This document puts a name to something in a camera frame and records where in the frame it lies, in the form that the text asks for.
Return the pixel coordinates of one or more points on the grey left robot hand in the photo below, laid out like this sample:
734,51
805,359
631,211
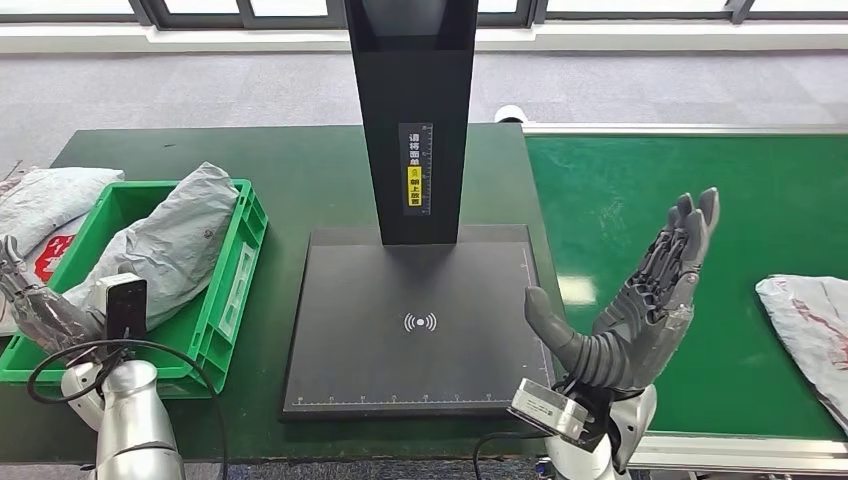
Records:
53,321

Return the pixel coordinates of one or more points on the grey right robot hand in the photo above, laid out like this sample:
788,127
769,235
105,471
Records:
636,331

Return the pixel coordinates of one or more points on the plain grey parcel bag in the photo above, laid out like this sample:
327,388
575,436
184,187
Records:
172,238

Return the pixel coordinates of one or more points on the grey parcel bag red print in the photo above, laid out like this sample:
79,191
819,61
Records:
808,318

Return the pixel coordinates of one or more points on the crumpled grey parcel bag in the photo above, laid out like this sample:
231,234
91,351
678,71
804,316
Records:
46,199

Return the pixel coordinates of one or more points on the green conveyor belt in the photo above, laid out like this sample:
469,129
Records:
662,199

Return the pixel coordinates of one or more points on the black inbound scanner machine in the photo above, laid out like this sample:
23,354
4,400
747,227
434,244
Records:
424,364

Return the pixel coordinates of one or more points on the white round conveyor end cap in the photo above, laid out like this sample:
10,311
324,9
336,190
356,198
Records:
510,113

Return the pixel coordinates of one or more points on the green plastic crate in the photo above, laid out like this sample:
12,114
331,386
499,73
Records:
205,358

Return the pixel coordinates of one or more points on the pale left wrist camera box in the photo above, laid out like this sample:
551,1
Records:
126,308

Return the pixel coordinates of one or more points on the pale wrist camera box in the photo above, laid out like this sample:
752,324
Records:
546,407
126,308

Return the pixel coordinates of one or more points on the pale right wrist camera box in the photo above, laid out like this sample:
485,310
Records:
546,407

